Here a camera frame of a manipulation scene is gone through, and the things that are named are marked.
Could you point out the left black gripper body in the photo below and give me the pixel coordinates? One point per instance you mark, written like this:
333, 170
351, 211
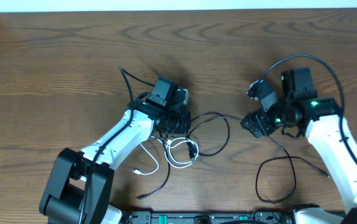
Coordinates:
180, 122

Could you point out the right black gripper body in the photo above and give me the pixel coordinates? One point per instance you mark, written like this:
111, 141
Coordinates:
271, 119

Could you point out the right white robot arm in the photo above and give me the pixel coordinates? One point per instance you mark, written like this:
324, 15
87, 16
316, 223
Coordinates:
317, 119

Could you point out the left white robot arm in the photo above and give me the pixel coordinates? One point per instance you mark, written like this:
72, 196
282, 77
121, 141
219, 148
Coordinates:
80, 182

